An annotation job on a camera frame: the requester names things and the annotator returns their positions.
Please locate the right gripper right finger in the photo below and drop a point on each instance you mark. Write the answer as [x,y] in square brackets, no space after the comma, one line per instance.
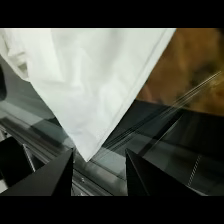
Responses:
[146,180]

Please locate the silver frame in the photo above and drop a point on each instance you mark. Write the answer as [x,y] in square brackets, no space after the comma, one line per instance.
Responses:
[46,146]

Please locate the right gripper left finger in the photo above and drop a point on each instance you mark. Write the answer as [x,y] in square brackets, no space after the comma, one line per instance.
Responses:
[53,176]

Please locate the white shirt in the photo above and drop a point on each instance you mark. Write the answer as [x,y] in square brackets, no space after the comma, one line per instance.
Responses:
[90,83]

